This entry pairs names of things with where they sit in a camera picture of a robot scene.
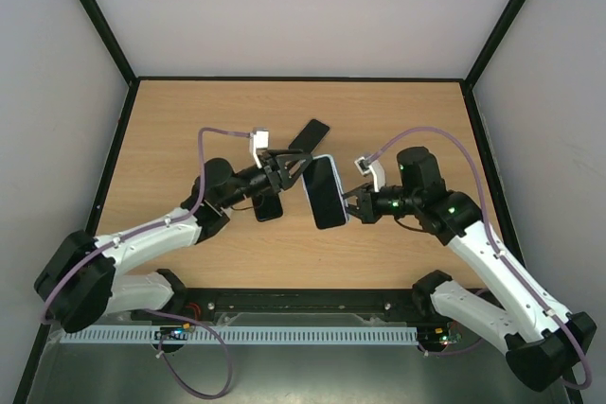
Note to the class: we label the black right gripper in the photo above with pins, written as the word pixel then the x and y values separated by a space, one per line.
pixel 365 205

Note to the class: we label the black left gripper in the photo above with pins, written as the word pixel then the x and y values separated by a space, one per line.
pixel 270 165

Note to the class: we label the black phone from blue case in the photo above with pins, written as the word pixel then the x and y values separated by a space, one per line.
pixel 321 192

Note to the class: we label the light blue phone case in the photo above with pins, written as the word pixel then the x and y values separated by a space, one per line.
pixel 339 186

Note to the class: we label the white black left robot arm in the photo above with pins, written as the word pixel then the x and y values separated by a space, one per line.
pixel 79 283

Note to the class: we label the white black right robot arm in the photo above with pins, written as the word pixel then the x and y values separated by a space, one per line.
pixel 539 336

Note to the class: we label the black phone on table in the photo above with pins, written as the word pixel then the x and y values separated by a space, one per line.
pixel 267 207

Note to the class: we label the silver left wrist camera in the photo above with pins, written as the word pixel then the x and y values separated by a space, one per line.
pixel 258 143

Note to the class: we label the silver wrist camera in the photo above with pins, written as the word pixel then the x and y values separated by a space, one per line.
pixel 258 143
pixel 372 169

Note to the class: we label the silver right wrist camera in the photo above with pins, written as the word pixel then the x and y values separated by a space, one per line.
pixel 372 169

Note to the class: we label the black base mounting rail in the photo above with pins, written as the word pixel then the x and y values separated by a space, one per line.
pixel 393 306

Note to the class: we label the black enclosure frame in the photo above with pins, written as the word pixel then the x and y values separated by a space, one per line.
pixel 62 92

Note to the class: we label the white slotted cable duct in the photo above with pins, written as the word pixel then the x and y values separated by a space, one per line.
pixel 245 335

